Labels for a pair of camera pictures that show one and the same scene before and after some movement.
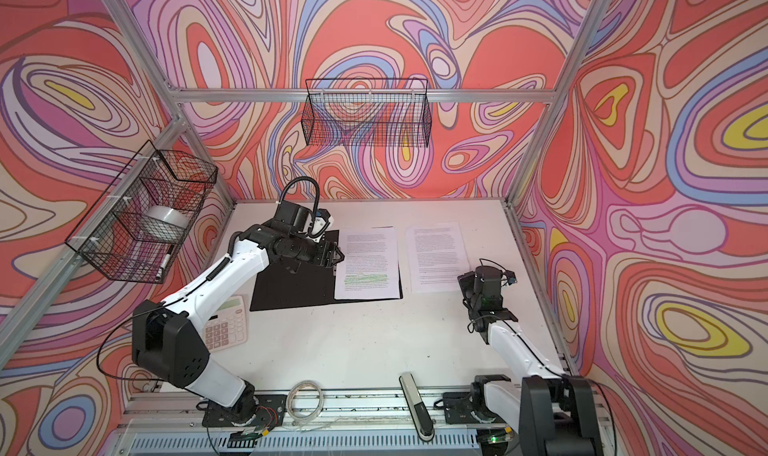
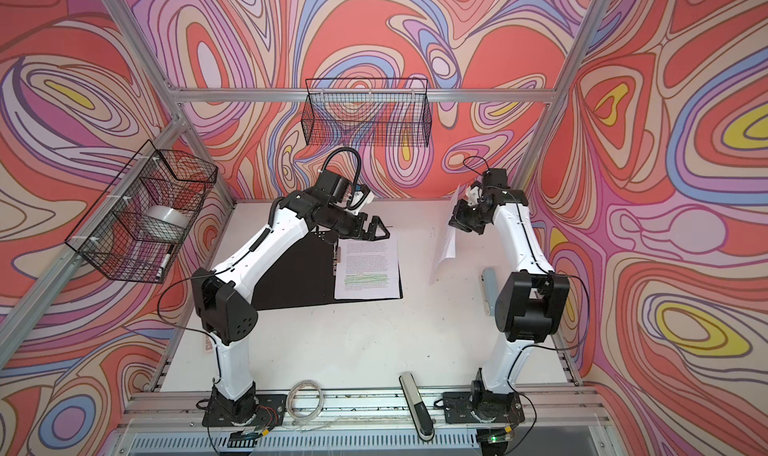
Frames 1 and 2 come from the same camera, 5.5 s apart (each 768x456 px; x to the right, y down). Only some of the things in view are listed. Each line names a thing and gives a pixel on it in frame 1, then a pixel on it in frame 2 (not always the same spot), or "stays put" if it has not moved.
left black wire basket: (133, 231) stays put
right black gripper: (465, 280) → (460, 221)
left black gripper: (326, 254) → (359, 232)
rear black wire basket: (372, 112) stays put
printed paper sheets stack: (370, 269) stays put
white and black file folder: (279, 287) stays put
